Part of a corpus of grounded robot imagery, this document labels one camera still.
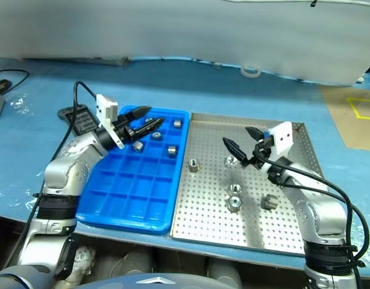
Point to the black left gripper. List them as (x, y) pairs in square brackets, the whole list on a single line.
[(124, 129)]

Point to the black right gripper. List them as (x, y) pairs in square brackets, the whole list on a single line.
[(258, 153)]

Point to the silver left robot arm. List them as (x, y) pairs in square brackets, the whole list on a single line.
[(67, 171)]

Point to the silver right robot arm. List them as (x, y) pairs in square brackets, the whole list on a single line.
[(317, 210)]

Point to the blue compartment tray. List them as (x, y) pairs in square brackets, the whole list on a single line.
[(133, 195)]

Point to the black flat device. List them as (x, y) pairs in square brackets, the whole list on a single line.
[(81, 119)]

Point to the grey metal bar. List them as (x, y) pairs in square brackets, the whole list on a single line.
[(106, 61)]

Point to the white tape roll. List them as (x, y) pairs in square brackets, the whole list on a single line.
[(243, 72)]

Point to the perforated metal tray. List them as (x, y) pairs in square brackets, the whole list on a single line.
[(203, 210)]

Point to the brown cardboard sheet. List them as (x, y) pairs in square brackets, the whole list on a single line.
[(338, 120)]

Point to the white backdrop sheet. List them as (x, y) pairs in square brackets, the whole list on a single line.
[(173, 27)]

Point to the grey rounded shape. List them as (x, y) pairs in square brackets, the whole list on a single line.
[(133, 265), (221, 269)]

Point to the black connector plug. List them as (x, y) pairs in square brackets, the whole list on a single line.
[(0, 85)]

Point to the small black clip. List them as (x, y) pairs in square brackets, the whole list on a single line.
[(314, 3)]

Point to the white wrapped rounded shape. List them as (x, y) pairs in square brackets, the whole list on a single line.
[(82, 262)]

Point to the dark blue rounded shell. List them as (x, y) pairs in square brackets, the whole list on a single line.
[(142, 281)]

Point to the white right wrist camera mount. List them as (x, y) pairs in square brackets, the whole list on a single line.
[(281, 137)]

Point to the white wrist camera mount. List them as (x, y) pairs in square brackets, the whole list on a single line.
[(281, 137), (106, 108)]

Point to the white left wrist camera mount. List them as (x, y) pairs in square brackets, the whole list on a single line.
[(106, 108)]

